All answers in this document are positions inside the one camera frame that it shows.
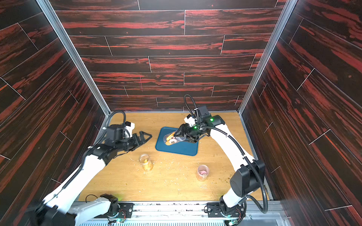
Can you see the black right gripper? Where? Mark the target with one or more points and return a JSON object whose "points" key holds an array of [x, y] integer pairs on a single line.
{"points": [[181, 133]]}

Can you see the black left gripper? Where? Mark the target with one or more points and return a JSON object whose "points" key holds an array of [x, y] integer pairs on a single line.
{"points": [[142, 138]]}

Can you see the clear jar with mixed cookies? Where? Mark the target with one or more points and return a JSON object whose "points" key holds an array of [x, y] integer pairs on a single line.
{"points": [[169, 139]]}

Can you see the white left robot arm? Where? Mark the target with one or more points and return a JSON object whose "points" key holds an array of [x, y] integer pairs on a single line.
{"points": [[55, 209]]}

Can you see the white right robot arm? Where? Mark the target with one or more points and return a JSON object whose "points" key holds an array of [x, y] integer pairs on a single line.
{"points": [[248, 179]]}

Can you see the clear jar with yellow cookies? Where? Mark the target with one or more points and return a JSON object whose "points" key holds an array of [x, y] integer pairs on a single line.
{"points": [[146, 162]]}

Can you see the clear jar with pink cookie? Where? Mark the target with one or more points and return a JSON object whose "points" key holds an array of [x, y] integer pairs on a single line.
{"points": [[202, 172]]}

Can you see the teal plastic tray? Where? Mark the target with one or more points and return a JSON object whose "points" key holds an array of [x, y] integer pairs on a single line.
{"points": [[181, 147]]}

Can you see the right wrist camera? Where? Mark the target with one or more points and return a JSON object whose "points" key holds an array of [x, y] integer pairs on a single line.
{"points": [[201, 115]]}

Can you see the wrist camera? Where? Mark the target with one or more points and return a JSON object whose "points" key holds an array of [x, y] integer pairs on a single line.
{"points": [[201, 115], [118, 131]]}

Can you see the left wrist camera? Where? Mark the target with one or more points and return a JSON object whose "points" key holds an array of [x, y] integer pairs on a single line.
{"points": [[118, 131]]}

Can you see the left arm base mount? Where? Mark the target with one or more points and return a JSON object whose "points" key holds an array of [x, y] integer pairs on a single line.
{"points": [[118, 212]]}

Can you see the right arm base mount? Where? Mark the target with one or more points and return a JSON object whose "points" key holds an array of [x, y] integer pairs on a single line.
{"points": [[212, 209]]}

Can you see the aluminium frame post left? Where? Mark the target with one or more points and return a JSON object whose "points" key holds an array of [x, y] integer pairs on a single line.
{"points": [[60, 31]]}

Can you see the aluminium frame post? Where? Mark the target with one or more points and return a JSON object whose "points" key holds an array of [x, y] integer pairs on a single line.
{"points": [[280, 25], [60, 31]]}

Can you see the aluminium frame post right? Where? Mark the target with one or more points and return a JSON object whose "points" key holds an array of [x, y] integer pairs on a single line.
{"points": [[280, 25]]}

